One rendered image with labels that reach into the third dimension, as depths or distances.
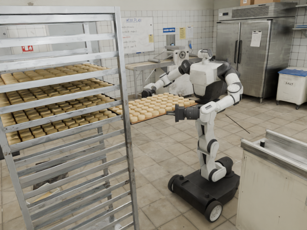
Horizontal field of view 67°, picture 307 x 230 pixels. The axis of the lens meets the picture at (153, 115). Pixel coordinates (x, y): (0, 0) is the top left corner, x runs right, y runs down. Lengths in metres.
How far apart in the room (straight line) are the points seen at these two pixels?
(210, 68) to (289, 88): 3.72
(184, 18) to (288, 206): 5.75
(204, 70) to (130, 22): 4.17
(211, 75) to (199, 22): 5.33
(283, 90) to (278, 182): 3.97
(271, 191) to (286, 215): 0.16
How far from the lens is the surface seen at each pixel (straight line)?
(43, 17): 1.18
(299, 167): 1.67
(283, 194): 1.80
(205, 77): 1.94
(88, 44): 1.69
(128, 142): 1.42
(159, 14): 6.38
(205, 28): 7.37
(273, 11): 5.42
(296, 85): 5.46
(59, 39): 1.19
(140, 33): 6.06
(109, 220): 2.28
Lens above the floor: 1.72
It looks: 21 degrees down
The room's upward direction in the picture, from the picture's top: 3 degrees counter-clockwise
